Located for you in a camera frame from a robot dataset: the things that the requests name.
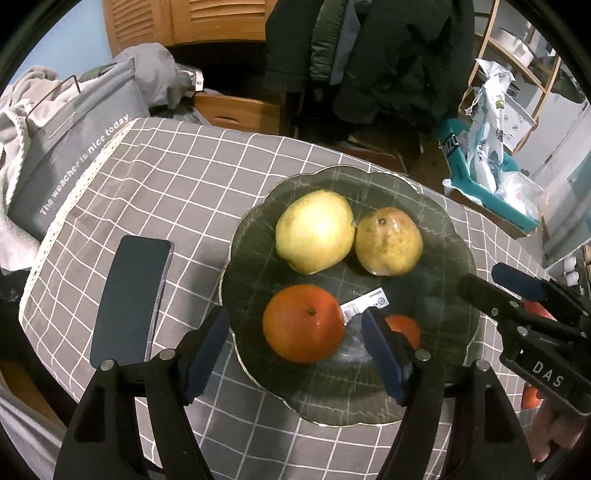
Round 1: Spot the yellow-red mango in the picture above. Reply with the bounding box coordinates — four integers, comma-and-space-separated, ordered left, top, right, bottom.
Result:
355, 208, 424, 277

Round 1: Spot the teal plastic basket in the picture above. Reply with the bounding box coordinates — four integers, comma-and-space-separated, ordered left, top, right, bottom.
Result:
436, 117, 541, 234

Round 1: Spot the white cooking pot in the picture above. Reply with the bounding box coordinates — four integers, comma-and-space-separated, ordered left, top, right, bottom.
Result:
493, 25, 536, 68

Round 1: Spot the grey jacket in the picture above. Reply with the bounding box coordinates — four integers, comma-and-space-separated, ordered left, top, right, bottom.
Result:
309, 0, 361, 87

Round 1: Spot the large orange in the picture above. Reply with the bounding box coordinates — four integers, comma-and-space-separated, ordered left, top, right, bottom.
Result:
262, 284, 347, 364

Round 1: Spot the wooden drawer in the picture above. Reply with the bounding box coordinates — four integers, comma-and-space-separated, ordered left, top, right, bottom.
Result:
194, 92, 282, 136

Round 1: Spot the black hooded jacket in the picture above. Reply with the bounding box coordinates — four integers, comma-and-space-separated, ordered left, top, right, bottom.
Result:
332, 0, 476, 136

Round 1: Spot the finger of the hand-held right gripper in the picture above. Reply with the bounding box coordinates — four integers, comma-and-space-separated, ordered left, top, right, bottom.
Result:
491, 262, 587, 319
457, 273, 533, 330

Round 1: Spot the black coat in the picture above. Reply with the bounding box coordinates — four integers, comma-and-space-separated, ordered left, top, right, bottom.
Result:
265, 0, 324, 93

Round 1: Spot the small orange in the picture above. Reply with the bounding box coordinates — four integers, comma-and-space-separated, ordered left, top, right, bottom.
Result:
383, 315, 422, 352

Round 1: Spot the beige fleece clothing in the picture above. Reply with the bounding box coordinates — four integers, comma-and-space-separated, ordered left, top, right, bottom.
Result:
0, 65, 85, 271

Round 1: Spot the grey checked tablecloth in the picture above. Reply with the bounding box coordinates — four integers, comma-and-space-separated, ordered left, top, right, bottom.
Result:
18, 117, 561, 480

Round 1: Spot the white perforated crate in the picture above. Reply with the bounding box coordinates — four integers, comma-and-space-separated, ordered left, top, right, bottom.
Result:
501, 88, 539, 154

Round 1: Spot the person's right hand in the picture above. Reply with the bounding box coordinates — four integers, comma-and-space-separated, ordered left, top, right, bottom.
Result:
531, 402, 588, 463

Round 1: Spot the dark glass plate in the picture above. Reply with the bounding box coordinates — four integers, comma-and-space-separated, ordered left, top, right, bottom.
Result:
219, 165, 481, 426

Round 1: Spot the brown cardboard box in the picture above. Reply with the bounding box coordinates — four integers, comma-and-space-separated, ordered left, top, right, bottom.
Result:
442, 178, 491, 205

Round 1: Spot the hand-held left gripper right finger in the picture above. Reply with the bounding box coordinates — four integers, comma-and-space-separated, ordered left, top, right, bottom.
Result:
361, 307, 539, 480

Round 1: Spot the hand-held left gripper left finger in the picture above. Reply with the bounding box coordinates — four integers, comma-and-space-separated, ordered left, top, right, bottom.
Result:
53, 305, 232, 480

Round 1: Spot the white printed rice bag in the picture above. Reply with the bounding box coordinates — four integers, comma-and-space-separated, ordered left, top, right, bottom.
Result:
464, 59, 519, 195

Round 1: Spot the clear plastic bag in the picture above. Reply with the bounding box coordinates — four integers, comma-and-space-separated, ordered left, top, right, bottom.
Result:
496, 171, 549, 223

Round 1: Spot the grey clothing pile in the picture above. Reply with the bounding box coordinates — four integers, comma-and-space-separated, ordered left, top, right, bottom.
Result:
113, 44, 205, 112

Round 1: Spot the large yellow mango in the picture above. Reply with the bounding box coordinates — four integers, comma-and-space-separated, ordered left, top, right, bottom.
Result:
276, 189, 356, 274

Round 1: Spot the wooden louvered wardrobe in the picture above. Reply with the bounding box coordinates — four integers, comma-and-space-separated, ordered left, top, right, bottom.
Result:
102, 0, 278, 49

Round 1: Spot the wooden shelf rack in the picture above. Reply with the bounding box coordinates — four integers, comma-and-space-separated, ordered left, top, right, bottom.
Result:
468, 0, 573, 154

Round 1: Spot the grey laundry bag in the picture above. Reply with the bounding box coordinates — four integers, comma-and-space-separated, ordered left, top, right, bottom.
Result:
9, 58, 153, 239

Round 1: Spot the dark smartphone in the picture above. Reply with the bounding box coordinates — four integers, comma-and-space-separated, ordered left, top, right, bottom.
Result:
89, 236, 174, 370

